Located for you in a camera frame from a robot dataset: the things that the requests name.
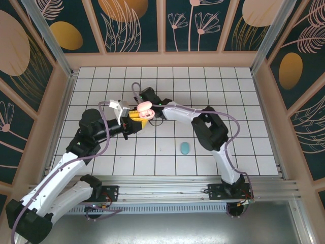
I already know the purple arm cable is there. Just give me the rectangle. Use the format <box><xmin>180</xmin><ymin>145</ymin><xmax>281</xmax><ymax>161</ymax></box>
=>
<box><xmin>11</xmin><ymin>101</ymin><xmax>124</xmax><ymax>238</ymax></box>
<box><xmin>131</xmin><ymin>82</ymin><xmax>255</xmax><ymax>204</ymax></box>

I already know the aluminium corner post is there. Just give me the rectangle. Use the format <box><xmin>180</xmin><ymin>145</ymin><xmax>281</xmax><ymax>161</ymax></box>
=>
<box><xmin>250</xmin><ymin>0</ymin><xmax>304</xmax><ymax>77</ymax></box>
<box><xmin>24</xmin><ymin>0</ymin><xmax>78</xmax><ymax>79</ymax></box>

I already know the slotted metal cable duct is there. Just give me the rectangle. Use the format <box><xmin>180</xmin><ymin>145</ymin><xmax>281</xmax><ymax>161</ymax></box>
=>
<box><xmin>54</xmin><ymin>205</ymin><xmax>229</xmax><ymax>216</ymax></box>

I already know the pink earbud charging case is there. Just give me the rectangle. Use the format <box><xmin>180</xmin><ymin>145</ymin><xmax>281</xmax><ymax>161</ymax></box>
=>
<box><xmin>136</xmin><ymin>101</ymin><xmax>156</xmax><ymax>119</ymax></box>

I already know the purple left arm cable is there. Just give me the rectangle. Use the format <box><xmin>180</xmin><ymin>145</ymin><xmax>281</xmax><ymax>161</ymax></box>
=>
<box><xmin>11</xmin><ymin>101</ymin><xmax>124</xmax><ymax>238</ymax></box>

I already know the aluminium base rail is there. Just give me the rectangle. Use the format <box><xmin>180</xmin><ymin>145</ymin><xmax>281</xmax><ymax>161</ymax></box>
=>
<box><xmin>27</xmin><ymin>174</ymin><xmax>299</xmax><ymax>204</ymax></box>

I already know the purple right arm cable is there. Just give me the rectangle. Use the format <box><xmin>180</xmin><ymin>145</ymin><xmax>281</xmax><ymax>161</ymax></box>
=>
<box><xmin>131</xmin><ymin>82</ymin><xmax>255</xmax><ymax>204</ymax></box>

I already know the aluminium side rail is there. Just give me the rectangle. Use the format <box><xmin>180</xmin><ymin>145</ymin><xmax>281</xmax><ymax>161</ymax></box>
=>
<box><xmin>43</xmin><ymin>72</ymin><xmax>77</xmax><ymax>178</ymax></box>
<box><xmin>252</xmin><ymin>72</ymin><xmax>289</xmax><ymax>180</ymax></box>

